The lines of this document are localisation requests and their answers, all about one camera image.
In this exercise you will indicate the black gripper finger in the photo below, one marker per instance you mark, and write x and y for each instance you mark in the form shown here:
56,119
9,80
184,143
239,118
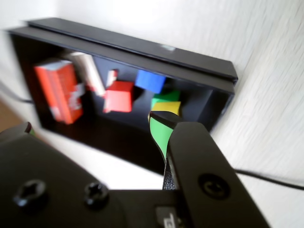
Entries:
202,166
47,185

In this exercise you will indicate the red wooden cube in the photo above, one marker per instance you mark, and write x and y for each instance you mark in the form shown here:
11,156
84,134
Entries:
118,97

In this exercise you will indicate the green wooden cube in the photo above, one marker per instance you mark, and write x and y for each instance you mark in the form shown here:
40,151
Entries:
168,96

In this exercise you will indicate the blue wooden cube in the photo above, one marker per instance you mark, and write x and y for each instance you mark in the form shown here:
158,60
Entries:
149,80

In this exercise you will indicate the orange matchbox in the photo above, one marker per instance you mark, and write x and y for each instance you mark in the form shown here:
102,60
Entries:
59,95

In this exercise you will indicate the yellow wooden cube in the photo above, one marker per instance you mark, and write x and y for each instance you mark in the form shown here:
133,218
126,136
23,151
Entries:
168,107

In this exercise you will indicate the black cardboard box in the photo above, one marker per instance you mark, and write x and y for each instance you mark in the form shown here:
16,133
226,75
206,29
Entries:
123,133

